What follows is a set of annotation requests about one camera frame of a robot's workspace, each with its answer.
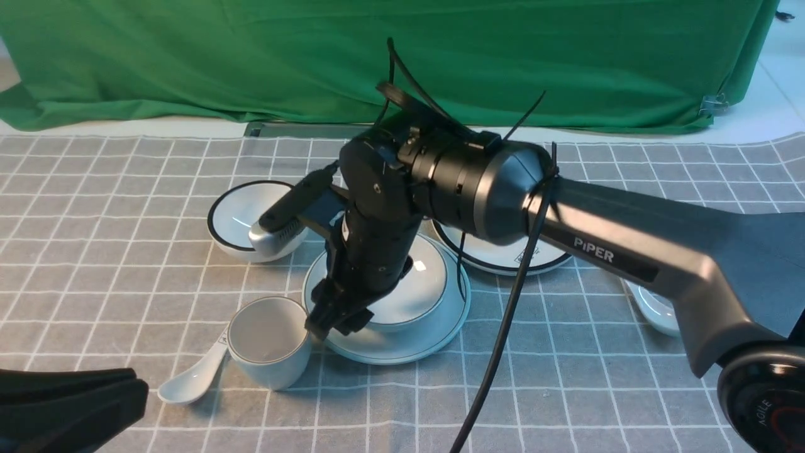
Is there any black cable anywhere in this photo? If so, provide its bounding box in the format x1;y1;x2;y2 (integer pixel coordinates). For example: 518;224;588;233
376;38;560;453

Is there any large white thin-rimmed plate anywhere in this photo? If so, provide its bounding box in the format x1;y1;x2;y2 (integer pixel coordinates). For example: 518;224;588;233
324;234;472;366

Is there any green backdrop cloth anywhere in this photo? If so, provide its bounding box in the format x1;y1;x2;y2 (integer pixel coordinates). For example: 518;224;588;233
1;1;777;135

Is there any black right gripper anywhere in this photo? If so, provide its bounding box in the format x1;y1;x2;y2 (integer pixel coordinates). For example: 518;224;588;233
305;201;423;341

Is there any black-rimmed illustrated plate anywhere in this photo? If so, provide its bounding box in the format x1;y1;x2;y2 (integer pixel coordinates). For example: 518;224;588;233
431;220;572;276

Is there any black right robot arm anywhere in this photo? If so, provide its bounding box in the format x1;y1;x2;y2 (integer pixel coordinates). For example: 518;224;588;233
305;112;804;452

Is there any plain white ceramic spoon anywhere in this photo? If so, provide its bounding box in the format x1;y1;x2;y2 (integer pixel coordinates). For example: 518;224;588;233
623;280;680;338

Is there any grey checked tablecloth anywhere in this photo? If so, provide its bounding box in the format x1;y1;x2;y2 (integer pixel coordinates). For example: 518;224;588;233
0;131;805;453

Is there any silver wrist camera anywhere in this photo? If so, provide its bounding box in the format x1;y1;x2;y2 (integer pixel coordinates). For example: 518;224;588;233
248;170;337;257

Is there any thin-rimmed white bowl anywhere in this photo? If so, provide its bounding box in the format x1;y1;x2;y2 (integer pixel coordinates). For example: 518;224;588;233
367;235;448;332

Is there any metal binder clip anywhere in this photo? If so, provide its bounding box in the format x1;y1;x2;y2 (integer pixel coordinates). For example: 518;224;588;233
699;94;731;116

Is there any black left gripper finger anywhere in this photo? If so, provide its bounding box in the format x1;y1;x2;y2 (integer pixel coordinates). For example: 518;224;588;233
1;377;149;452
1;368;137;394

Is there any black-rimmed white bowl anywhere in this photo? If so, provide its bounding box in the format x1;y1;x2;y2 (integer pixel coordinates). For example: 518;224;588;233
207;180;308;263

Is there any white spoon with label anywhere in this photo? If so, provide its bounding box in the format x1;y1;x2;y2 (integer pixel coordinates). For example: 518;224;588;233
157;330;229;405

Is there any thin-rimmed white cup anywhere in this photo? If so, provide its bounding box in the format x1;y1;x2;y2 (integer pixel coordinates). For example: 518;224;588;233
227;296;313;391

